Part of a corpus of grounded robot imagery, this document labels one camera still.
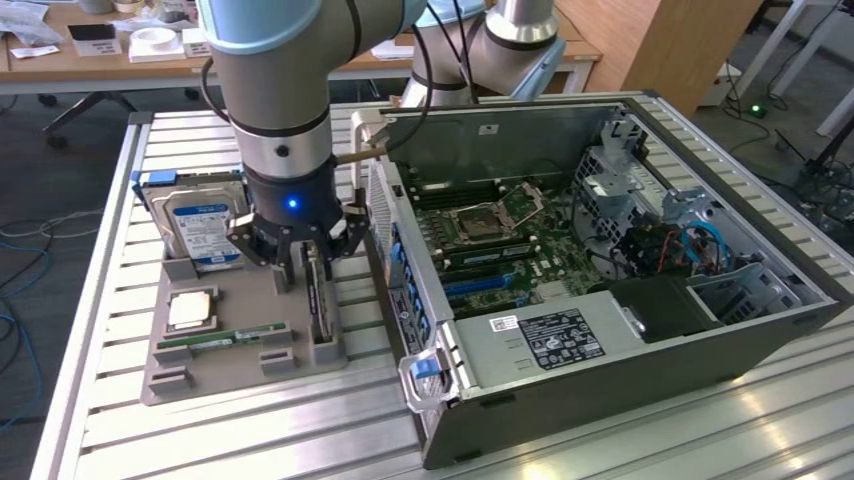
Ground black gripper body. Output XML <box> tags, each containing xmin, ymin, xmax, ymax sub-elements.
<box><xmin>242</xmin><ymin>155</ymin><xmax>344</xmax><ymax>252</ymax></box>

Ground graphics card with metal bracket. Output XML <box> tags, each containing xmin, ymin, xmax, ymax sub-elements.
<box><xmin>298</xmin><ymin>240</ymin><xmax>336</xmax><ymax>347</ymax></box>

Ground hard disk in blue carrier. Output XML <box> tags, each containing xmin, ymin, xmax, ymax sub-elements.
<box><xmin>130</xmin><ymin>168</ymin><xmax>252</xmax><ymax>274</ymax></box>

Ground grey parts rack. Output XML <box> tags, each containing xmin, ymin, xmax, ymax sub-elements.
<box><xmin>137</xmin><ymin>247</ymin><xmax>348</xmax><ymax>407</ymax></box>

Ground CPU chip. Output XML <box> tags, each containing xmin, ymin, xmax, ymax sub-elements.
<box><xmin>165</xmin><ymin>291</ymin><xmax>214</xmax><ymax>329</ymax></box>

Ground RAM slot white clips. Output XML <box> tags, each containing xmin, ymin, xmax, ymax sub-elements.
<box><xmin>417</xmin><ymin>191</ymin><xmax>501</xmax><ymax>202</ymax></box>

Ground CPU socket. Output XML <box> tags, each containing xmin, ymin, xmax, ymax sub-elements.
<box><xmin>452</xmin><ymin>204</ymin><xmax>519</xmax><ymax>247</ymax></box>

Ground green RAM stick white label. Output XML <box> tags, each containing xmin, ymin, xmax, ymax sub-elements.
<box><xmin>438</xmin><ymin>242</ymin><xmax>539</xmax><ymax>267</ymax></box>

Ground black expansion slot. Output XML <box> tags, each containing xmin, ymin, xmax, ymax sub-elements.
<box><xmin>441</xmin><ymin>268</ymin><xmax>520</xmax><ymax>284</ymax></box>

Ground blue expansion slot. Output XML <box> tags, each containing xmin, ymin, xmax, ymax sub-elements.
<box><xmin>443</xmin><ymin>276</ymin><xmax>513</xmax><ymax>297</ymax></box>

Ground metal socket cover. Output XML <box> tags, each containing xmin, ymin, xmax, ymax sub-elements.
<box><xmin>496</xmin><ymin>180</ymin><xmax>545</xmax><ymax>234</ymax></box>

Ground green motherboard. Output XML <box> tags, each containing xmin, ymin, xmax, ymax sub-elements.
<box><xmin>398</xmin><ymin>164</ymin><xmax>615</xmax><ymax>312</ymax></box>

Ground grey power supply unit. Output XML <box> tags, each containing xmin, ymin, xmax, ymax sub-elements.
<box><xmin>436</xmin><ymin>292</ymin><xmax>648</xmax><ymax>391</ymax></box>

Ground white papers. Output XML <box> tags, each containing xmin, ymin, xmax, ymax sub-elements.
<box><xmin>368</xmin><ymin>40</ymin><xmax>416</xmax><ymax>61</ymax></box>

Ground flat white box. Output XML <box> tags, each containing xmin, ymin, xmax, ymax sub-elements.
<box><xmin>126</xmin><ymin>42</ymin><xmax>186</xmax><ymax>65</ymax></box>

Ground black chair base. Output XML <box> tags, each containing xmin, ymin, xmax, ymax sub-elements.
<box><xmin>42</xmin><ymin>88</ymin><xmax>201</xmax><ymax>149</ymax></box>

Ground white tape roll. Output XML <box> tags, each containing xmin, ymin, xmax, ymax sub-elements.
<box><xmin>129</xmin><ymin>27</ymin><xmax>176</xmax><ymax>51</ymax></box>

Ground metal drive cage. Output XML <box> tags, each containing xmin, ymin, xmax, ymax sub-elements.
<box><xmin>571</xmin><ymin>105</ymin><xmax>676</xmax><ymax>261</ymax></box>

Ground white box black lid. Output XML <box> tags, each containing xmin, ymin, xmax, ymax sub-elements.
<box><xmin>68</xmin><ymin>23</ymin><xmax>122</xmax><ymax>57</ymax></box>

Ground open dark PC case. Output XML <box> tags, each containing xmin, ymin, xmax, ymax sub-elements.
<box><xmin>350</xmin><ymin>89</ymin><xmax>854</xmax><ymax>471</ymax></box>

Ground clear plastic bag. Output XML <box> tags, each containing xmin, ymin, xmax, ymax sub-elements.
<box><xmin>0</xmin><ymin>2</ymin><xmax>65</xmax><ymax>46</ymax></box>

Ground wooden cabinet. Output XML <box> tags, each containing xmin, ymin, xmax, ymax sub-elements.
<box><xmin>556</xmin><ymin>0</ymin><xmax>765</xmax><ymax>114</ymax></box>

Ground metal disk bay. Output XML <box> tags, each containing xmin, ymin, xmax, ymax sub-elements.
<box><xmin>685</xmin><ymin>259</ymin><xmax>839</xmax><ymax>326</ymax></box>

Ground black tripod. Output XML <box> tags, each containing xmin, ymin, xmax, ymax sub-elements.
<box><xmin>772</xmin><ymin>128</ymin><xmax>854</xmax><ymax>204</ymax></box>

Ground black cable tan sleeve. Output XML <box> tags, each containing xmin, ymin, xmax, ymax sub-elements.
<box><xmin>332</xmin><ymin>22</ymin><xmax>434</xmax><ymax>167</ymax></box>

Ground black cable loop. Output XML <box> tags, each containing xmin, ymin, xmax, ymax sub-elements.
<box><xmin>197</xmin><ymin>55</ymin><xmax>233</xmax><ymax>122</ymax></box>

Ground grey floor cable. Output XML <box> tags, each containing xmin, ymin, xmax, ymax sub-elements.
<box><xmin>0</xmin><ymin>208</ymin><xmax>102</xmax><ymax>242</ymax></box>

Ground blue floor cable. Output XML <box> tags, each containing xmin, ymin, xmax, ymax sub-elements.
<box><xmin>0</xmin><ymin>239</ymin><xmax>56</xmax><ymax>426</ymax></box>

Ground red wire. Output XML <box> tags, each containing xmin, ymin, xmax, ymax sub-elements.
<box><xmin>656</xmin><ymin>230</ymin><xmax>676</xmax><ymax>274</ymax></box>

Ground blue wire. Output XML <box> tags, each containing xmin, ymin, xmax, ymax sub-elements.
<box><xmin>685</xmin><ymin>219</ymin><xmax>735</xmax><ymax>275</ymax></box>

